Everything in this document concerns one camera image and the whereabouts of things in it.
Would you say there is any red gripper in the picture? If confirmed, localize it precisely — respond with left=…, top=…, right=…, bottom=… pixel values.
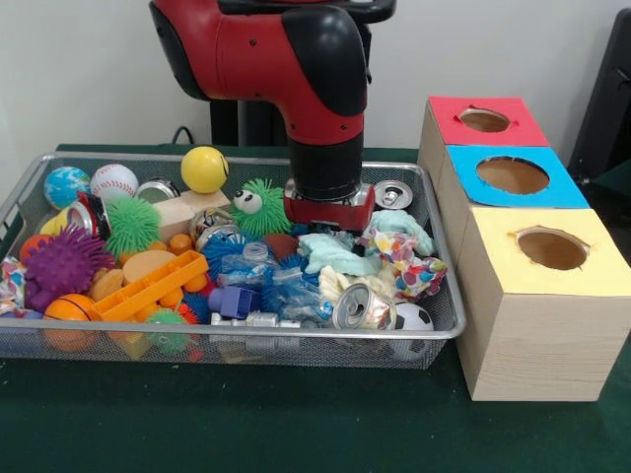
left=283, top=177, right=378, bottom=258

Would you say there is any mint green cloth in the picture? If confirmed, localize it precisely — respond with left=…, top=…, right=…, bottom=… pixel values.
left=297, top=210, right=435, bottom=278

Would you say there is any colourful polka-dot cloth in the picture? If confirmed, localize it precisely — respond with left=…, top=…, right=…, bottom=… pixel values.
left=359, top=229, right=449, bottom=301

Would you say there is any shallow metal mesh bin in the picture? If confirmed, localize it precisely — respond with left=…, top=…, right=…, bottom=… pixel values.
left=0, top=152, right=467, bottom=371

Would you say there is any wooden box with three holes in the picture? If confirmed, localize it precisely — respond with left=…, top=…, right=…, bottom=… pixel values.
left=416, top=95, right=631, bottom=403

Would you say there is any cream white cloth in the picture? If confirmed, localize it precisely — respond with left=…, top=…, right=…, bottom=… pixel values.
left=317, top=265, right=395, bottom=304

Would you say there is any black and white soccer ball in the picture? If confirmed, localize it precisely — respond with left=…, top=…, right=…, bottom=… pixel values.
left=393, top=302, right=435, bottom=361

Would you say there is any yellow smiley ball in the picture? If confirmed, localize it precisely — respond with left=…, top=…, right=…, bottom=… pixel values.
left=179, top=146, right=231, bottom=194

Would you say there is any dark green table cloth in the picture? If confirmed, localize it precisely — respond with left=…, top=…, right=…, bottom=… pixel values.
left=0, top=143, right=631, bottom=473
left=586, top=160, right=631, bottom=237

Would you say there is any orange plastic building block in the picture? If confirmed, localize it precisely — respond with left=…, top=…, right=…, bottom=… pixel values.
left=91, top=249, right=211, bottom=322

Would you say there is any green tentacle puffer ball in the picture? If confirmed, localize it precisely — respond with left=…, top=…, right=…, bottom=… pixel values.
left=105, top=195, right=163, bottom=257

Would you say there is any white baseball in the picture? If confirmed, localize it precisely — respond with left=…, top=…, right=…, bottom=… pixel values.
left=89, top=164, right=139, bottom=202

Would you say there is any black flat panel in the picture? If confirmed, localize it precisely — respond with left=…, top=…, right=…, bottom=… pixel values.
left=566, top=8, right=631, bottom=173

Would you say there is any purple spiky ball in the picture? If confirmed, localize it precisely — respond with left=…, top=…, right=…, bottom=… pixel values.
left=24, top=224, right=118, bottom=312

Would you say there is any orange basketball toy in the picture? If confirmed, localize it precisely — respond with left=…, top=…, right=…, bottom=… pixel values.
left=42, top=294, right=99, bottom=354

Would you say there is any blue globe ball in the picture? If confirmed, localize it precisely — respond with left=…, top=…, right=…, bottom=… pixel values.
left=42, top=166, right=93, bottom=211

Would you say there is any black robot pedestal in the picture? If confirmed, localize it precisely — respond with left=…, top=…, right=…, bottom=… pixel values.
left=209, top=0, right=398, bottom=149

